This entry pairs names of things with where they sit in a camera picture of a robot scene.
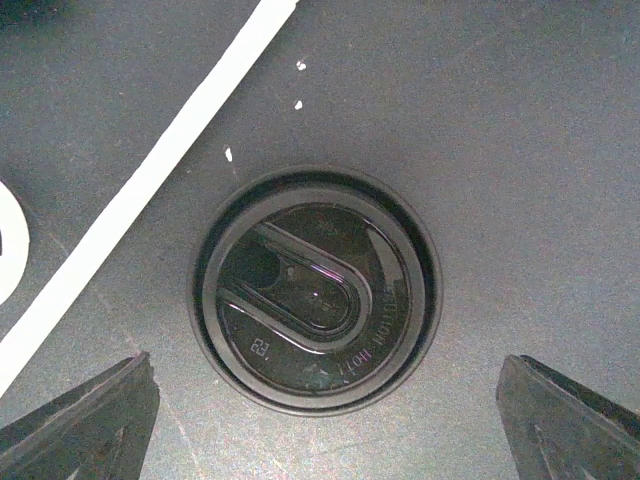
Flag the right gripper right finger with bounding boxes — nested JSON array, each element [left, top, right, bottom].
[[496, 355, 639, 479]]

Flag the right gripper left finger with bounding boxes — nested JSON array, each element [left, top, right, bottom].
[[1, 352, 160, 479]]

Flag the single white stirrer packet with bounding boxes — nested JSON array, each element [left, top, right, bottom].
[[1, 1, 297, 392]]

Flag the black lid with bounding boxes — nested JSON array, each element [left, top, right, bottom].
[[187, 166, 442, 417]]

